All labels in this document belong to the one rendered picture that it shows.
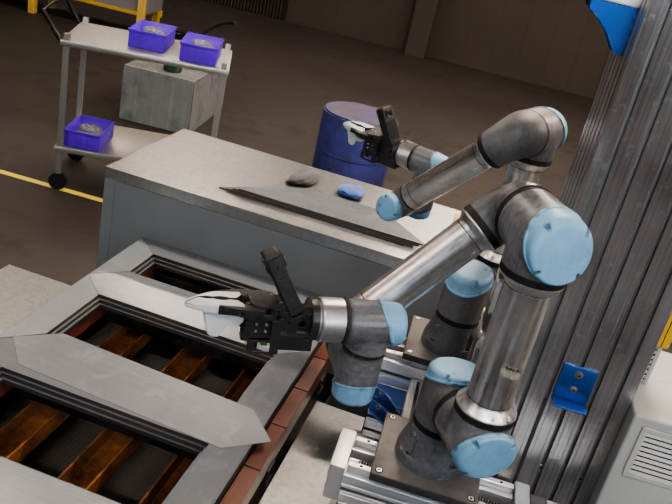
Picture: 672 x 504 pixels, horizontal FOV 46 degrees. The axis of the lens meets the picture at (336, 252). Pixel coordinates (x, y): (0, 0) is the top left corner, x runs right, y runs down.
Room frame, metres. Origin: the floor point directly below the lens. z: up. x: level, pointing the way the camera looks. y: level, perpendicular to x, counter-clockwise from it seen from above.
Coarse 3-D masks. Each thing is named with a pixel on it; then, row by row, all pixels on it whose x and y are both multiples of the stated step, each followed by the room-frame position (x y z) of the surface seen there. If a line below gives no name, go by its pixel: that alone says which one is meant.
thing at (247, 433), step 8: (248, 416) 1.63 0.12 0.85; (256, 416) 1.64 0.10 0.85; (240, 424) 1.59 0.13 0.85; (248, 424) 1.60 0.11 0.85; (256, 424) 1.60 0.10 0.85; (240, 432) 1.56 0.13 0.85; (248, 432) 1.57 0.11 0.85; (256, 432) 1.57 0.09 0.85; (232, 440) 1.52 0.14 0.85; (240, 440) 1.53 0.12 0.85; (248, 440) 1.54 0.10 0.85; (256, 440) 1.54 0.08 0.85
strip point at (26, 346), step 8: (16, 336) 1.74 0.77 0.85; (24, 336) 1.75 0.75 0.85; (32, 336) 1.76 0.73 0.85; (40, 336) 1.76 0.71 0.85; (48, 336) 1.77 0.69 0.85; (56, 336) 1.78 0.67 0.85; (16, 344) 1.71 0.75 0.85; (24, 344) 1.71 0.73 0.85; (32, 344) 1.72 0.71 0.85; (40, 344) 1.73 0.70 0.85; (16, 352) 1.67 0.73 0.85; (24, 352) 1.68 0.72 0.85; (32, 352) 1.69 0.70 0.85; (24, 360) 1.65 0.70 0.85
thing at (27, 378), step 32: (224, 288) 2.30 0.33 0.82; (256, 288) 2.30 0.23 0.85; (64, 320) 1.87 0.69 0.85; (160, 320) 1.99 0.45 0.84; (0, 352) 1.66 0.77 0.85; (32, 384) 1.58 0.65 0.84; (64, 384) 1.59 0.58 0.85; (96, 416) 1.54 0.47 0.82; (128, 416) 1.54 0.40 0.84; (192, 448) 1.49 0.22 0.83
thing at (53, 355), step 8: (64, 336) 1.79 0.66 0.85; (48, 344) 1.74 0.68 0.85; (56, 344) 1.74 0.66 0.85; (64, 344) 1.75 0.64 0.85; (72, 344) 1.76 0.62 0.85; (80, 344) 1.77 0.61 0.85; (88, 344) 1.78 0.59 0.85; (40, 352) 1.69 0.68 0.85; (48, 352) 1.70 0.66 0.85; (56, 352) 1.71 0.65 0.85; (64, 352) 1.72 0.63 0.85; (72, 352) 1.73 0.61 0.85; (32, 360) 1.65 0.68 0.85; (40, 360) 1.66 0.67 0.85; (48, 360) 1.67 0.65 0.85; (56, 360) 1.68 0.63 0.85; (64, 360) 1.68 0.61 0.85; (32, 368) 1.62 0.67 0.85; (40, 368) 1.63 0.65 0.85; (48, 368) 1.64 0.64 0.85
